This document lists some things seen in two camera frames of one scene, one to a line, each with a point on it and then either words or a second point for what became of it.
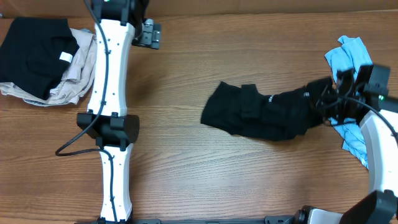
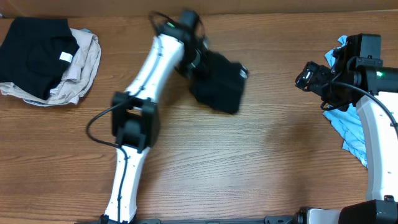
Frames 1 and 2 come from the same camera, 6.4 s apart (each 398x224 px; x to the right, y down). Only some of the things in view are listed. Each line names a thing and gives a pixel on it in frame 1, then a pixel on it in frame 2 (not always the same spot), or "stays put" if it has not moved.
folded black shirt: (35, 53) stays put
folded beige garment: (75, 83) stays put
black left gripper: (149, 37) -> (205, 74)
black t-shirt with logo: (244, 112) -> (221, 83)
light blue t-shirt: (352, 54) stays put
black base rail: (274, 219) stays put
